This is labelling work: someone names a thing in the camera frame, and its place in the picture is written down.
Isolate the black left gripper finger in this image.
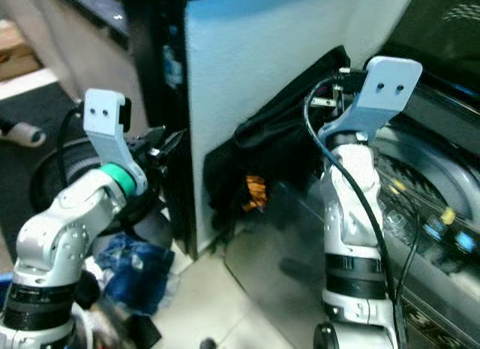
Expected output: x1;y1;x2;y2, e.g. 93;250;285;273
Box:
135;125;167;149
157;131;186;160

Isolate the black garment with orange print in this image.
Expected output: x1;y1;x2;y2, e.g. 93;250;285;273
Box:
202;44;351;231

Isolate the white washing machine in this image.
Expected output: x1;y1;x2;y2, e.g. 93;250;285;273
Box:
183;0;480;349

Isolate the brown cardboard box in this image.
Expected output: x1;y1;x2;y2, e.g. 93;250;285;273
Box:
0;19;43;82

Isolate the person in red shirt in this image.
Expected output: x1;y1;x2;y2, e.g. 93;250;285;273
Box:
0;115;47;148

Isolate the black floor fan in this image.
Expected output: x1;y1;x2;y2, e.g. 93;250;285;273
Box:
30;136;122;215

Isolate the beige counter with black top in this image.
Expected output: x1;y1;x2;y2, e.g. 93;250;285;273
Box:
6;0;130;110

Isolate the blue crumpled cloth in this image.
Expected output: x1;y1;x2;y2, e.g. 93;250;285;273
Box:
93;232;179;317

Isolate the black floor mat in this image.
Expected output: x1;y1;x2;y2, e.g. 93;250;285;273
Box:
0;82;80;237

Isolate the steel washer drum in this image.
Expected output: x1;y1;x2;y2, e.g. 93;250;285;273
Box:
373;124;480;349

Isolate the grey glass washer lid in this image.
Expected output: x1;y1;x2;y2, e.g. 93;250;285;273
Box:
223;180;410;349

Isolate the pale blue left wrist camera mount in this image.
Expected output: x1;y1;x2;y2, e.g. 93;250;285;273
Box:
82;89;148;197

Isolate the pale blue wrist camera mount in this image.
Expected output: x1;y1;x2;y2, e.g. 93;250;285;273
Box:
317;56;424;145
82;89;148;197

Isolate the pale blue right wrist camera mount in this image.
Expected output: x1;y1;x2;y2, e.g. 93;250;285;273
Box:
317;56;424;145

